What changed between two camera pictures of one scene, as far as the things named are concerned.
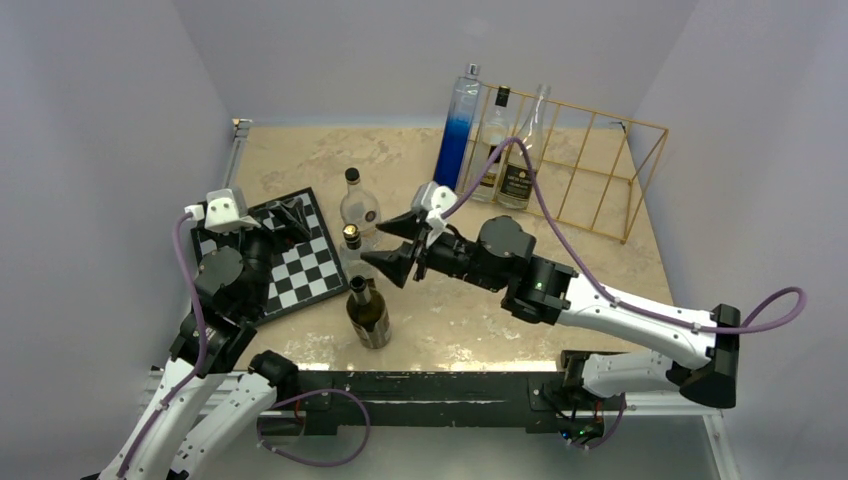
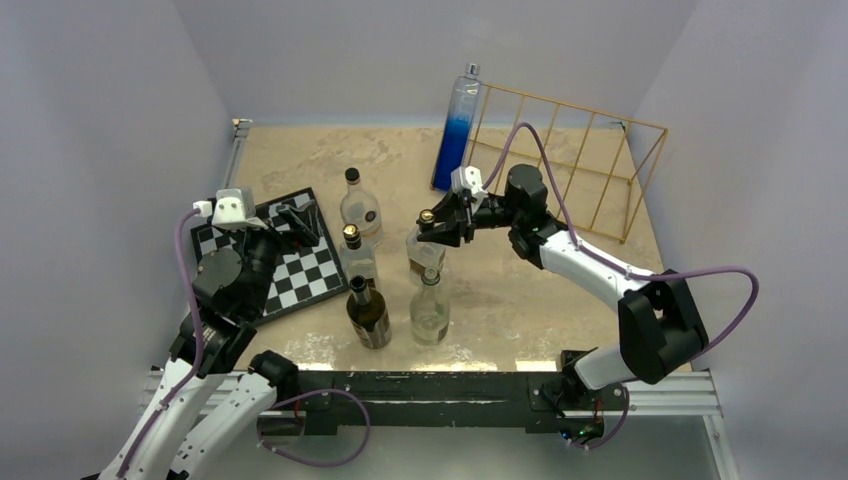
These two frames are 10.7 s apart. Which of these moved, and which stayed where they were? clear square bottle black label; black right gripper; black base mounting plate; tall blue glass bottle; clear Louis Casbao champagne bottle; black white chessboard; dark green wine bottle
Moved: black right gripper; clear square bottle black label; clear Louis Casbao champagne bottle
Stayed: dark green wine bottle; black base mounting plate; black white chessboard; tall blue glass bottle
